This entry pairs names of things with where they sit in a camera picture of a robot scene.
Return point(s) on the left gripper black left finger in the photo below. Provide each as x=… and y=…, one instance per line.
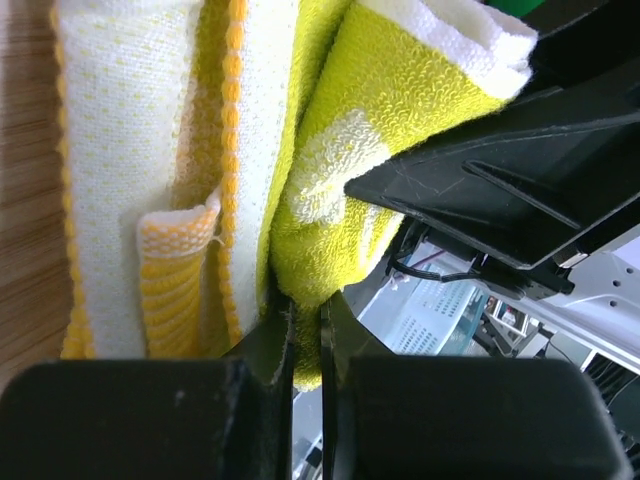
x=225, y=418

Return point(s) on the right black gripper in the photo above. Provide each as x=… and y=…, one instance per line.
x=580, y=40

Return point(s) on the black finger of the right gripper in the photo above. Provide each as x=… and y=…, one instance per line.
x=554, y=168

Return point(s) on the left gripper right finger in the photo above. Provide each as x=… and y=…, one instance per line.
x=390, y=416

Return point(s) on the yellow green printed towel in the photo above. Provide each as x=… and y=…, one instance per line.
x=206, y=146

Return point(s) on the green plastic tray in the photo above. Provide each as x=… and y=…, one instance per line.
x=515, y=8

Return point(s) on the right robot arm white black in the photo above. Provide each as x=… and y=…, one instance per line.
x=587, y=288

